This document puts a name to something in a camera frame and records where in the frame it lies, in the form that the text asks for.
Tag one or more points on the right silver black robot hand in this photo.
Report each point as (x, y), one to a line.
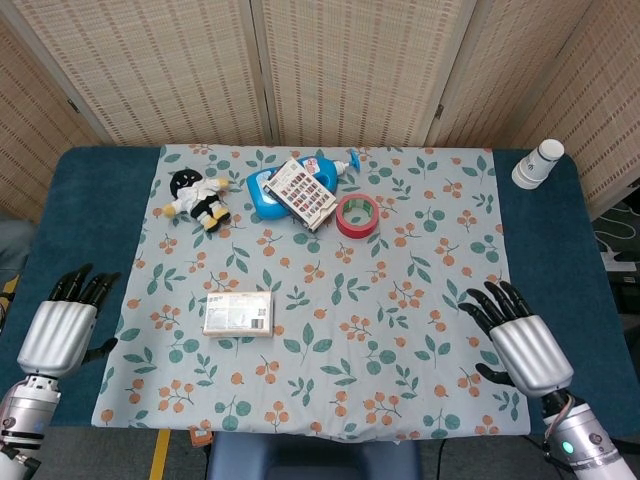
(532, 355)

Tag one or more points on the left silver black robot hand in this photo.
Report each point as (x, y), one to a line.
(57, 337)

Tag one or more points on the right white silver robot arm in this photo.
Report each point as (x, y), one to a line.
(585, 440)

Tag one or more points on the person in jeans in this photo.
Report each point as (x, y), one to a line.
(12, 250)

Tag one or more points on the white power strip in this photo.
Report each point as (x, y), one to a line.
(622, 261)

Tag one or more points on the dark teal table cover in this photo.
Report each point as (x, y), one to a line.
(90, 210)

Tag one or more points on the white paper cup stack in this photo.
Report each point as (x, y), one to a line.
(535, 165)

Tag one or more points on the black white yellow plush toy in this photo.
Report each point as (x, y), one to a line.
(197, 197)

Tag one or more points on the floral leaf berry tablecloth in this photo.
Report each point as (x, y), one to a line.
(325, 300)

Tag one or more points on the red tape roll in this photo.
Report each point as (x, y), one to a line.
(345, 225)

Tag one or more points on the metal screen hinge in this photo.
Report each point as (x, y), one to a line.
(439, 111)
(73, 106)

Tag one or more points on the blue detergent pump bottle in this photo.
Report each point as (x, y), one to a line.
(257, 197)

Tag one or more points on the beige woven folding screen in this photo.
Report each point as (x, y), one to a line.
(350, 65)

